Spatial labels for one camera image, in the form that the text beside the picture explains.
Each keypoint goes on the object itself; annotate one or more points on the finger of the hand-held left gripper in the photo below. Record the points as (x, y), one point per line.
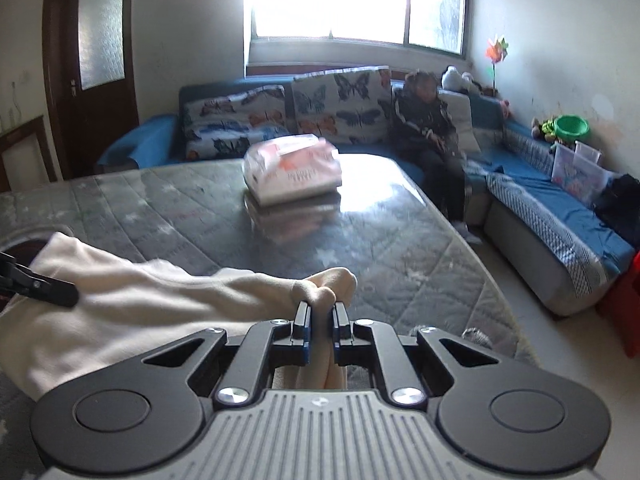
(40, 287)

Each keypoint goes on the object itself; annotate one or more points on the cream fleece garment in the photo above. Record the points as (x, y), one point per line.
(150, 300)

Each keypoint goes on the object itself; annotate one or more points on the wooden chair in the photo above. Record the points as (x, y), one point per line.
(25, 155)

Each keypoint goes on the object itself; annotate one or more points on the white plush toy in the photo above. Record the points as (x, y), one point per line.
(455, 79)

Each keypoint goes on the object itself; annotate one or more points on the wide butterfly print cushion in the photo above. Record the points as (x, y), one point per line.
(230, 125)

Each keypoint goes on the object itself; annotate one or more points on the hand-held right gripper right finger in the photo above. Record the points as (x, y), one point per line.
(337, 334)

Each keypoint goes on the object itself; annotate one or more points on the red plastic stool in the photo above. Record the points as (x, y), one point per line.
(627, 310)

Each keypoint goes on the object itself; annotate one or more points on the pink plush toy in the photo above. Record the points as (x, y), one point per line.
(505, 109)

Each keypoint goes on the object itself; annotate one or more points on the clear plastic storage box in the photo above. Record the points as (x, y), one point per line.
(575, 175)

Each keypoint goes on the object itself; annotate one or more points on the dark wooden door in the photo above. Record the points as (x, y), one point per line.
(95, 130)

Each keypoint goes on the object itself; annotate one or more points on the black backpack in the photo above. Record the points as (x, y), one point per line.
(620, 205)

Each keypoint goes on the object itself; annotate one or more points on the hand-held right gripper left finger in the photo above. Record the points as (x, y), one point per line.
(304, 332)

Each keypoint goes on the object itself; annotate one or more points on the green plastic bowl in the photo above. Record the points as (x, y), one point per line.
(571, 127)

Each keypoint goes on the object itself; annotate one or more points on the blue corner sofa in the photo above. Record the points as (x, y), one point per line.
(550, 210)

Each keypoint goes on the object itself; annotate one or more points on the green yellow plush toy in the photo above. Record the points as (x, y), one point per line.
(545, 130)

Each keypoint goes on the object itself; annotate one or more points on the patterned grey sofa cover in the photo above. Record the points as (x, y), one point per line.
(550, 235)

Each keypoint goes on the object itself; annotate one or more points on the tall butterfly print cushion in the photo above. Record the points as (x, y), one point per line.
(340, 105)

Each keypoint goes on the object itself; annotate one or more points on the pink white tissue packet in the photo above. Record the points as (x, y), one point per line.
(295, 170)

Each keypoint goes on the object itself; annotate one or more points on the white sofa cushion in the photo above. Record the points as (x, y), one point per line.
(460, 120)

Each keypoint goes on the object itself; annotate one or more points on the colourful pinwheel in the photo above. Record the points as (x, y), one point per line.
(497, 52)

